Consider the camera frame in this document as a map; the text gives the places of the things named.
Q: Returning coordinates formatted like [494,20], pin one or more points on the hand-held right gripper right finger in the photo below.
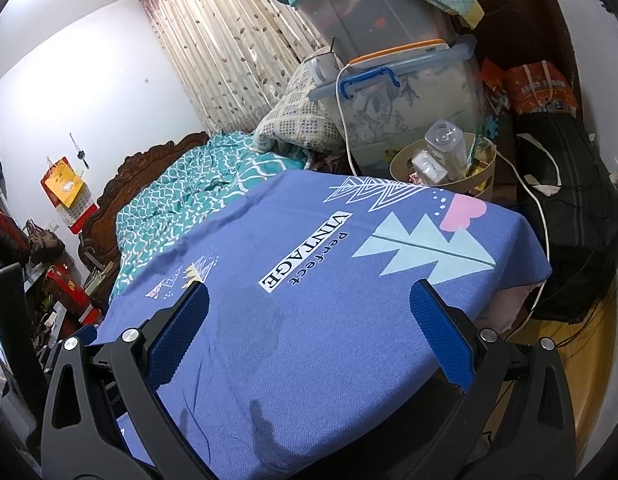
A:
[441,335]

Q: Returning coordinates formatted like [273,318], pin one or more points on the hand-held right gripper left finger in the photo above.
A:
[181,335]

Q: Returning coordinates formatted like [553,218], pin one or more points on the clear plastic bottle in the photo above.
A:
[444,142]

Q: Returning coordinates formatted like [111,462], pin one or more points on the red box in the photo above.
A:
[69,290]

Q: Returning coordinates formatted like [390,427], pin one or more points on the blue printed tablecloth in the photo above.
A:
[314,360]

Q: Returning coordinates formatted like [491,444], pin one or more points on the teal patterned bed sheet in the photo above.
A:
[189,185]

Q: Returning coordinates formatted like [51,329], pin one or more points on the brown handbag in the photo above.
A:
[41,242]

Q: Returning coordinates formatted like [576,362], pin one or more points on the carved wooden headboard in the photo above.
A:
[139,170]

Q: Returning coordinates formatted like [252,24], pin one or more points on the black flat screen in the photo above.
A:
[9,335]

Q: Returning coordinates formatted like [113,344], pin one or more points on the green snack wrapper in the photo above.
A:
[475,152]

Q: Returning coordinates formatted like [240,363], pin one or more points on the black bag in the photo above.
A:
[569,200]

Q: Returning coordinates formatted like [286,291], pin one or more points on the cream quilt grey squares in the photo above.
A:
[299,120]

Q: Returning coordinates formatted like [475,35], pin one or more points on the orange printed bag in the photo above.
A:
[539,90]

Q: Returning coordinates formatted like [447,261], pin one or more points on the orange rimmed flat container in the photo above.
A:
[389,53]

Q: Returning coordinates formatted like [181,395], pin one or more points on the white mug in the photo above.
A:
[319,67]

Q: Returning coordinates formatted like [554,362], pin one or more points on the leaf patterned curtain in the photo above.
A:
[229,35]

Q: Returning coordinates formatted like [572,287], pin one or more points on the large clear storage box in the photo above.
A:
[369,15]

